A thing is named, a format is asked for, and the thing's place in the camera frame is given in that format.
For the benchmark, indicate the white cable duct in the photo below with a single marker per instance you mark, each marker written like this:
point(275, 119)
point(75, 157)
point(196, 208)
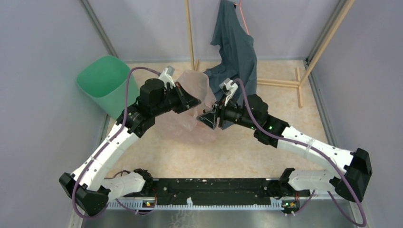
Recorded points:
point(138, 204)

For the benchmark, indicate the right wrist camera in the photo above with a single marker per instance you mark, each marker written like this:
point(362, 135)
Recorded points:
point(229, 87)

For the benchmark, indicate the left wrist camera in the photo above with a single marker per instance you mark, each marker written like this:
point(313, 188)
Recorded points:
point(167, 77)

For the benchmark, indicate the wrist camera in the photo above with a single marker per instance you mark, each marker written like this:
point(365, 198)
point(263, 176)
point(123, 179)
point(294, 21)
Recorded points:
point(229, 87)
point(167, 77)

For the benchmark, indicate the pink clothes hanger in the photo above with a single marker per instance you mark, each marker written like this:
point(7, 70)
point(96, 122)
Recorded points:
point(239, 6)

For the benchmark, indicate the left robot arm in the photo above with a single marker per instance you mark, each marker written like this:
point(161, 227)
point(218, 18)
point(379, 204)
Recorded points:
point(87, 186)

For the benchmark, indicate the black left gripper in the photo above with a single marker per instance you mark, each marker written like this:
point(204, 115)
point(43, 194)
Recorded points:
point(186, 100)

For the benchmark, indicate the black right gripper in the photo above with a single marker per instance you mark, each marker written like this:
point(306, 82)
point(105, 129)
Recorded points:
point(208, 118)

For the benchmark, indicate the wooden clothes rack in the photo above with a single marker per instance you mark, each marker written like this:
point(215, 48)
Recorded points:
point(324, 39)

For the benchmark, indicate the pink plastic trash bag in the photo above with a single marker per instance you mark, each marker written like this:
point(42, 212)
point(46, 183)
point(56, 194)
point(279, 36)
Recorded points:
point(184, 127)

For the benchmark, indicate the green plastic trash bin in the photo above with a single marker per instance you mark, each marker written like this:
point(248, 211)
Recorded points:
point(105, 81)

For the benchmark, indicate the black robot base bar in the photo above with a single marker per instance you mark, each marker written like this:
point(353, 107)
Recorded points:
point(218, 192)

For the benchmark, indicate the dark teal shirt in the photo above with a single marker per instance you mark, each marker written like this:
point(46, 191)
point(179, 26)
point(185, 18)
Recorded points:
point(236, 49)

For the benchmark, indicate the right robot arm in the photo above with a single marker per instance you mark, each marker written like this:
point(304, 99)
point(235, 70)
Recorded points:
point(345, 172)

